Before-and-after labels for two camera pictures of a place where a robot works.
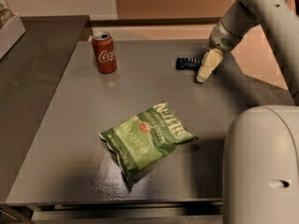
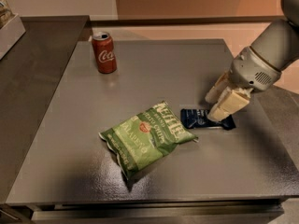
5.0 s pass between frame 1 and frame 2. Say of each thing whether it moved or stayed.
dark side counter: stayed
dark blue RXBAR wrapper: moved
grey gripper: moved
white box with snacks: stayed
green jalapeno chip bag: stayed
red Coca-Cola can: stayed
